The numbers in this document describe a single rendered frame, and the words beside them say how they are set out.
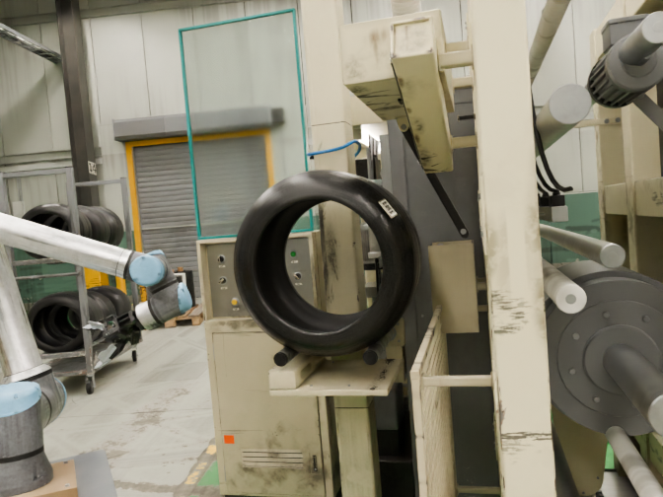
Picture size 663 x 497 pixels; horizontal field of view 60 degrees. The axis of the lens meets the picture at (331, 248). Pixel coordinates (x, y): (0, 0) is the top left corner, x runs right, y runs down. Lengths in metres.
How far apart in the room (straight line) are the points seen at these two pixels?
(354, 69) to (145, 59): 10.70
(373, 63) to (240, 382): 1.68
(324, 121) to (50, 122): 10.77
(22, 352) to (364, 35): 1.37
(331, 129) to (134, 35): 10.32
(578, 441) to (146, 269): 1.63
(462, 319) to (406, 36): 0.99
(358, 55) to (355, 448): 1.40
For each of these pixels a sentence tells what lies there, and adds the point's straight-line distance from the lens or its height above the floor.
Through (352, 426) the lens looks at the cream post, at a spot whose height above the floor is 0.55.
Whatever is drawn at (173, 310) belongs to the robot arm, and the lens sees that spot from 1.90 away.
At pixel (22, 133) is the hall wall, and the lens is 12.90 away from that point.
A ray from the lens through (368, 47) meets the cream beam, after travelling 1.46.
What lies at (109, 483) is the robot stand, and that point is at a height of 0.60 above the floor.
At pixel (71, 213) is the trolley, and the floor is 1.54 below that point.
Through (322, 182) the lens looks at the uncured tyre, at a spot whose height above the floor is 1.42.
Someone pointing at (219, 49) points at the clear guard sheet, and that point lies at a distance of 2.72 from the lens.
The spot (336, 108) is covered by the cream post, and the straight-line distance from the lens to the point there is 2.09.
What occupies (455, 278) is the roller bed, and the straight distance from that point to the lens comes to 1.95.
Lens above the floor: 1.32
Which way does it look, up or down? 3 degrees down
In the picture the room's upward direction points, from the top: 5 degrees counter-clockwise
